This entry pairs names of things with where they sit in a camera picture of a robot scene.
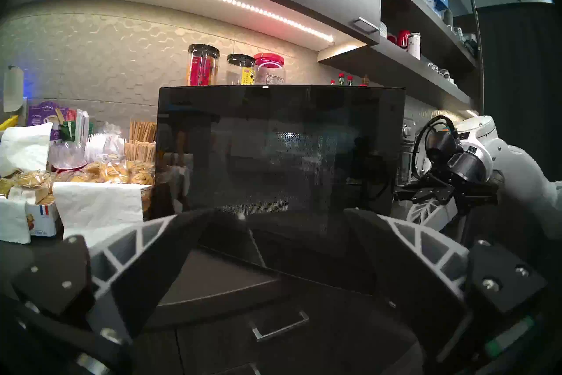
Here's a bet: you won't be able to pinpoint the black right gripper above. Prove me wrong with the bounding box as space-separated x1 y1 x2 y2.
394 150 499 232

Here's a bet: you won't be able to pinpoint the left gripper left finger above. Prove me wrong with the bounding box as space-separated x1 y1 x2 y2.
11 208 216 339

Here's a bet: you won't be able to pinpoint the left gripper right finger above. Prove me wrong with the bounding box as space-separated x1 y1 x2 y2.
347 208 547 361

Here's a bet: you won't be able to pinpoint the stainless steel toaster oven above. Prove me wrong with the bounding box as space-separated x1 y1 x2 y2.
402 117 424 186

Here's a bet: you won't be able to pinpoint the large white paper napkin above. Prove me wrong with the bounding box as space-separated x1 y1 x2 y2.
52 182 152 247

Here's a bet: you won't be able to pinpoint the yellow wrapped cake packs pile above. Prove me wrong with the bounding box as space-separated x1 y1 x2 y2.
0 161 155 208

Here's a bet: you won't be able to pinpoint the white box French flag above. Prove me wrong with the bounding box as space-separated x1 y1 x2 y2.
24 201 60 237

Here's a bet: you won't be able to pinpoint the dark lower cabinet run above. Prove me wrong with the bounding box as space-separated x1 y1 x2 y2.
132 277 422 375

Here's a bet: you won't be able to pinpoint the wooden stirrer sticks bundle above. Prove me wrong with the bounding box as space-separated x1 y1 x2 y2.
124 120 157 163

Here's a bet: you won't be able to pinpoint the white plastic forks bundle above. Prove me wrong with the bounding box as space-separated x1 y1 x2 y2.
84 132 126 164

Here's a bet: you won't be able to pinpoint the clear cup of plastic spoons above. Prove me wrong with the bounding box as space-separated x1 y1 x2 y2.
48 142 86 170

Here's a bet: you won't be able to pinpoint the small white paper napkin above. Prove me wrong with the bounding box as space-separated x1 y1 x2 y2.
0 196 32 244

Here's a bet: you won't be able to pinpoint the green red tea packets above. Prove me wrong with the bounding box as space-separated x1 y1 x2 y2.
59 108 90 146

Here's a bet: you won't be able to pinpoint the draped white paper napkin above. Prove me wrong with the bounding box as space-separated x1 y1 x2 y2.
0 121 53 177

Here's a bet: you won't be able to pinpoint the purple biscotti bag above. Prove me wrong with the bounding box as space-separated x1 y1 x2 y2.
27 101 71 142

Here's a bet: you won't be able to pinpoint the snack jar red label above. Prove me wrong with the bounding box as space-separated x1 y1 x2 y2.
187 44 220 86

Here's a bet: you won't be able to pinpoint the clear jar red lid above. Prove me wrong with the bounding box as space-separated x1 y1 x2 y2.
254 53 286 85

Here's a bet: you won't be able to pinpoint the snack jar yellow label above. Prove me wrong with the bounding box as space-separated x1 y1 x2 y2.
227 54 256 85

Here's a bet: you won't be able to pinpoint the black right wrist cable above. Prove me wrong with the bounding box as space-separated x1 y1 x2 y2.
411 115 459 180

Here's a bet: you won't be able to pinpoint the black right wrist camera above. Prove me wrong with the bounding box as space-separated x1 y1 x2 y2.
425 128 462 165

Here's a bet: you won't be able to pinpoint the silver drawer handle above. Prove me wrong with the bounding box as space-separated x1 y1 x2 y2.
248 310 310 343

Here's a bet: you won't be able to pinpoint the dark open wall shelf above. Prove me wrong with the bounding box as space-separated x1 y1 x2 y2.
318 0 483 115

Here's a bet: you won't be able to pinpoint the white plug-in wall device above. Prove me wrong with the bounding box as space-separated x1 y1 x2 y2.
4 66 25 113

